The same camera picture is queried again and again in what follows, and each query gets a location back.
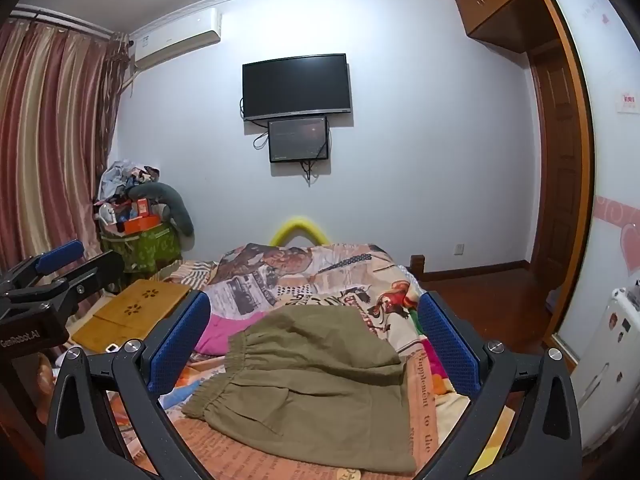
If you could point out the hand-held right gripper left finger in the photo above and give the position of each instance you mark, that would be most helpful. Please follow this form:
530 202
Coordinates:
180 345

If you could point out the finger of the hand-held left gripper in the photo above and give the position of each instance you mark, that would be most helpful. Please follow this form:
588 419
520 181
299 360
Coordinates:
60 252
100 270

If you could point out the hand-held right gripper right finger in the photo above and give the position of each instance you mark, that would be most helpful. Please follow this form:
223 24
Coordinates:
447 345

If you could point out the olive green pants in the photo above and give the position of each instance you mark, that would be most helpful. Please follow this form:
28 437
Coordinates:
310 385

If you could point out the pink cloth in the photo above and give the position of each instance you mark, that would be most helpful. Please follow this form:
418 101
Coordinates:
220 335

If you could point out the green patterned storage box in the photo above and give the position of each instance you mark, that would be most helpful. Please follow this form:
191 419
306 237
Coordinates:
145 250

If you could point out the yellow wooden board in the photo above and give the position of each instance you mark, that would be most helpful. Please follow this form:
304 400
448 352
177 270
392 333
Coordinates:
140 305

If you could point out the orange box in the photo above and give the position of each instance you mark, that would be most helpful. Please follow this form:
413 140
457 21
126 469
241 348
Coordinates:
141 224

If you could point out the pile of clothes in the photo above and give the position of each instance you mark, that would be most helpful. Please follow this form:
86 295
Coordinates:
125 177

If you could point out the grey plush pillow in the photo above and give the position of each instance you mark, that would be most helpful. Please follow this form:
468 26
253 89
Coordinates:
172 200

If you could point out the striped red curtain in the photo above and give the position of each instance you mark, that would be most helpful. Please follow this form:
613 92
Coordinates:
50 135

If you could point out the newspaper print blanket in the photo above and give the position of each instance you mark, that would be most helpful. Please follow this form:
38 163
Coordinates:
300 280

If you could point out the white appliance with stickers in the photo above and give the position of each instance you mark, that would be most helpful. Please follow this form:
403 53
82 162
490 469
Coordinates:
610 360

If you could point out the yellow foam arch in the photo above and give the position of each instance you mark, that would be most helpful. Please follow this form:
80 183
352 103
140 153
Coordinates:
300 224

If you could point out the brown wooden door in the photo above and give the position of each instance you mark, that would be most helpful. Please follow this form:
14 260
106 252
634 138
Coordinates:
557 170

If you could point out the white sliding wardrobe door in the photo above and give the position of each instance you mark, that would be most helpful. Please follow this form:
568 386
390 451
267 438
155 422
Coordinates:
610 185

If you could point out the white air conditioner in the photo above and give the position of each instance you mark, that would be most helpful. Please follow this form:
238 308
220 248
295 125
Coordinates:
175 40

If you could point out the wooden overhead cabinet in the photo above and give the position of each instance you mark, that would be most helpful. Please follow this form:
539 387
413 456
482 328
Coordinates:
500 5

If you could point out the wooden bed post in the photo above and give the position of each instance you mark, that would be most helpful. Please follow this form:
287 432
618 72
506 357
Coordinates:
417 267

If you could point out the white wall socket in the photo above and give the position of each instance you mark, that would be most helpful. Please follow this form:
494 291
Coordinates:
458 248

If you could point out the small black wall monitor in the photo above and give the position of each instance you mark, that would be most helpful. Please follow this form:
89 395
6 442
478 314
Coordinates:
297 140

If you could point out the black wall television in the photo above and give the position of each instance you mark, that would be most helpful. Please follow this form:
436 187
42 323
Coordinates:
295 85

